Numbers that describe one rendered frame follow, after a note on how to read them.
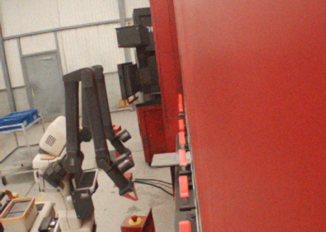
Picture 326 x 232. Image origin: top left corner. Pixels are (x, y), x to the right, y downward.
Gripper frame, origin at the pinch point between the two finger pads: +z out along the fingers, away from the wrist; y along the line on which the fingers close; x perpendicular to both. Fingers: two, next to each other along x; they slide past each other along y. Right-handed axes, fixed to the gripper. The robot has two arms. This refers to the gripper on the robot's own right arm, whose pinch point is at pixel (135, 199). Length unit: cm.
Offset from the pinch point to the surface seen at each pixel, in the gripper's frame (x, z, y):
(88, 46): 38, -151, 730
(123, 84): -18, -36, 148
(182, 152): -31.2, -19.1, -28.9
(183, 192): -26, -19, -51
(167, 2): -92, -76, 123
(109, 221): 79, 72, 134
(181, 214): -12.5, 20.0, -1.4
